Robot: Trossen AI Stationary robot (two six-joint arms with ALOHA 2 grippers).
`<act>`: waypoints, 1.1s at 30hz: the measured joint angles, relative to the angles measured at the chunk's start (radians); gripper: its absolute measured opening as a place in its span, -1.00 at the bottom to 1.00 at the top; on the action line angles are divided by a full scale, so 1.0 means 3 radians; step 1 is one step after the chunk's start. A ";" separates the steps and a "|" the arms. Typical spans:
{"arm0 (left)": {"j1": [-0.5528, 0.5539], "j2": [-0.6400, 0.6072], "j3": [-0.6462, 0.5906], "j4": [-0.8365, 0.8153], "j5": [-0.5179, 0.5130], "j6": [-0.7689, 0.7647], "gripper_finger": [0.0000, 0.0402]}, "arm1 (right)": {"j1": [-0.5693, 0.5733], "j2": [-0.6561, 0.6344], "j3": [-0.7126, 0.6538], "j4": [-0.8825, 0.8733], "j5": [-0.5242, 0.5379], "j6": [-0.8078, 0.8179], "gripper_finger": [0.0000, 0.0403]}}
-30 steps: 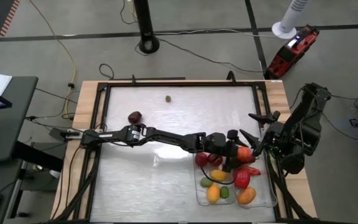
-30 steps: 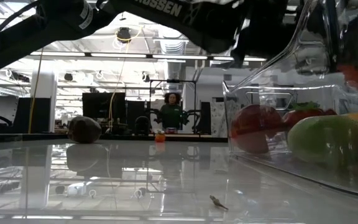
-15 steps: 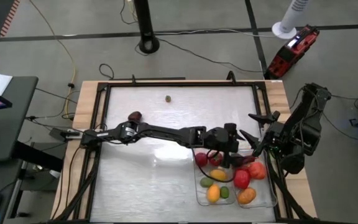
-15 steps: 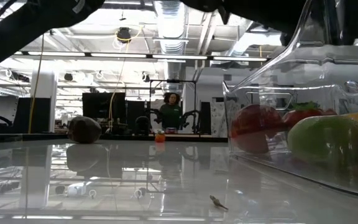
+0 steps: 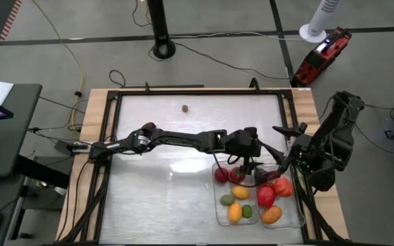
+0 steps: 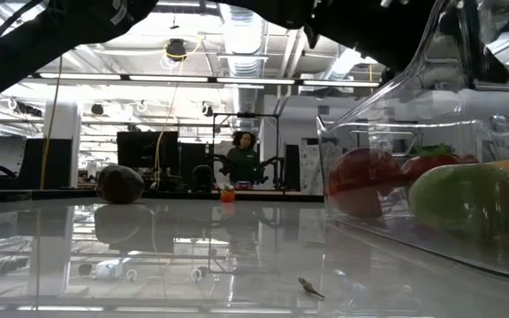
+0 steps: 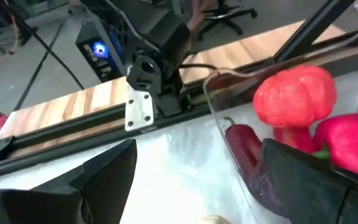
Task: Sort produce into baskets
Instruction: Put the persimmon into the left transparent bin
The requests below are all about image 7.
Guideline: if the red lobed tomato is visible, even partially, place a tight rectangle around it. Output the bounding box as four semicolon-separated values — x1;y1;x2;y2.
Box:
252;64;337;129

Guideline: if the black office chair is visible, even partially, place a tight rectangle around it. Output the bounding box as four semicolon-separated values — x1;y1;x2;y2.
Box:
197;0;259;41

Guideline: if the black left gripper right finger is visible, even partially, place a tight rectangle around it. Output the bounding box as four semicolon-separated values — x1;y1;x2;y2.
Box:
261;138;358;224

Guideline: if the wooden board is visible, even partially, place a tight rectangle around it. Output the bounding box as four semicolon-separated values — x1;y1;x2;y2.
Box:
0;20;347;141

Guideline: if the black floor cable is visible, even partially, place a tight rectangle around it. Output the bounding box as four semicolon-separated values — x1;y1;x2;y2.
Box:
12;20;67;111
0;0;85;91

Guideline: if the person's leg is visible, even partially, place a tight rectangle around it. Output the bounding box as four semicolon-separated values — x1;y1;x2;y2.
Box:
186;0;217;32

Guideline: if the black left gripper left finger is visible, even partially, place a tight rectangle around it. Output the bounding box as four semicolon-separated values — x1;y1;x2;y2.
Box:
0;139;139;224

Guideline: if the clear plastic basket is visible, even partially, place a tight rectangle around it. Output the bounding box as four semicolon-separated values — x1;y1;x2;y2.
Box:
203;67;358;224

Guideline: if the beige garlic bulb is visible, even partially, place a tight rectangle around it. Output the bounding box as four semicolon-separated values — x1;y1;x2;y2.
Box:
201;214;231;224

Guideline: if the silver mounting bracket plate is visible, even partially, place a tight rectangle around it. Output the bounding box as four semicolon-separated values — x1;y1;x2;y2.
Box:
124;90;155;132

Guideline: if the dark red chili pepper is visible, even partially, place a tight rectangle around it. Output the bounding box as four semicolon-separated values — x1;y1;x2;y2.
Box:
223;116;291;218

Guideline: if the black diagonal frame post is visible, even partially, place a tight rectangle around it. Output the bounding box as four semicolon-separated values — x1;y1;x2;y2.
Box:
272;0;357;63

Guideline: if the red bell pepper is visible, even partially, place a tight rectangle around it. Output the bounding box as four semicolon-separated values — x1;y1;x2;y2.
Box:
311;113;358;181

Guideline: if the black box with blue light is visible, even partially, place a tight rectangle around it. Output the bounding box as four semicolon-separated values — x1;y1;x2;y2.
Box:
75;20;127;83

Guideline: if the black frame rail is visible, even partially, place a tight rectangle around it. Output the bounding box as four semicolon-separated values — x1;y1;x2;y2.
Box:
0;43;358;181

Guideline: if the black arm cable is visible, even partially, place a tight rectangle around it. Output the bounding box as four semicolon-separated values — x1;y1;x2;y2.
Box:
178;63;219;71

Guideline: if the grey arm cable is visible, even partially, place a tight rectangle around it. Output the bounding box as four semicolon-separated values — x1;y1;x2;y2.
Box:
104;0;161;54

